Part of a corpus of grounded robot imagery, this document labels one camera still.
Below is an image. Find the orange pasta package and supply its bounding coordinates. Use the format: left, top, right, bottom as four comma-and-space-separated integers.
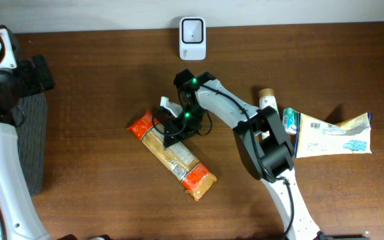
128, 111, 217, 201

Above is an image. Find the white tube brown cap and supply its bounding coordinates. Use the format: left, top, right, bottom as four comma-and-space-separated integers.
258, 87, 281, 141

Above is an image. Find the green tissue pack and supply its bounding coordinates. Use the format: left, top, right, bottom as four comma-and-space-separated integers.
282, 107, 299, 135

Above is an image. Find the yellow white wipes bag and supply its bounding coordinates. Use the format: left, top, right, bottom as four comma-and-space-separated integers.
294, 113, 373, 159

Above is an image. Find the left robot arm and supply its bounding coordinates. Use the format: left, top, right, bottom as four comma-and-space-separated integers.
0, 55, 55, 239

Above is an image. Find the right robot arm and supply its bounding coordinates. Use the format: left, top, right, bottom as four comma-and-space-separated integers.
160, 69, 326, 239

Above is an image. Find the white barcode scanner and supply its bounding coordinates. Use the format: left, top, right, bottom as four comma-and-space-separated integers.
179, 17, 207, 61

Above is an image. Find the grey mesh basket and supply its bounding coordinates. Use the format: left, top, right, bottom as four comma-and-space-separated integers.
13, 93, 48, 197

